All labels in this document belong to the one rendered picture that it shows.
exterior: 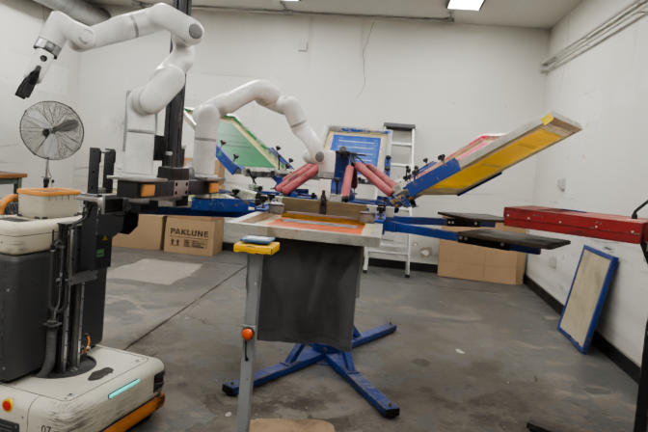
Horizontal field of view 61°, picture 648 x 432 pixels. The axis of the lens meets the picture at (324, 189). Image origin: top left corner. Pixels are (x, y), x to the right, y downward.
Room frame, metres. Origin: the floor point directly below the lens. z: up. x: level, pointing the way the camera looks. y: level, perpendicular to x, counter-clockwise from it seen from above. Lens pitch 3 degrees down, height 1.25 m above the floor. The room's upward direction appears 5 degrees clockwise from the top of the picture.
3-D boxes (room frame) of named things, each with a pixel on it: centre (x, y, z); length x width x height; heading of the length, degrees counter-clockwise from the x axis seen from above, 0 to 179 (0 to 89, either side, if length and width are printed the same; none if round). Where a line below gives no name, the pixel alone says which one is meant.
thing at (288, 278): (2.10, 0.06, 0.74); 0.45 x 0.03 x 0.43; 83
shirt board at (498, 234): (3.04, -0.64, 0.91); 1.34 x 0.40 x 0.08; 53
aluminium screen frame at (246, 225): (2.39, 0.02, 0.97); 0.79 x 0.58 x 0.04; 173
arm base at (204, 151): (2.36, 0.54, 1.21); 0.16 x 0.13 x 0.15; 72
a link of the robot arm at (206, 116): (2.36, 0.53, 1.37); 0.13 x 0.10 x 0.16; 25
